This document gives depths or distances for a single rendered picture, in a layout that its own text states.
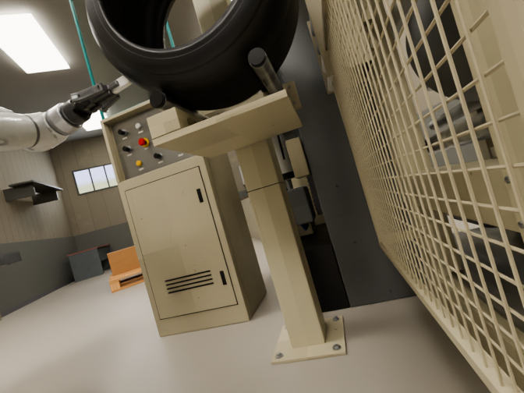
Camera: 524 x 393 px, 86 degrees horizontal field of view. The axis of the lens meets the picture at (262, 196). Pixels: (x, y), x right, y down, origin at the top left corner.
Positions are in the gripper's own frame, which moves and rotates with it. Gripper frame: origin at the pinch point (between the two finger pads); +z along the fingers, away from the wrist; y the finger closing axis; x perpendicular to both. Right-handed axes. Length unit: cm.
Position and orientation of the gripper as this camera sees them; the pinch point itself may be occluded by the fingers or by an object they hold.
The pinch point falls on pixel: (121, 83)
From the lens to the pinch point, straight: 102.1
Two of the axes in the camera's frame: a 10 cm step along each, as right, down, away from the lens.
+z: 8.9, -3.9, -2.4
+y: 2.4, -0.4, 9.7
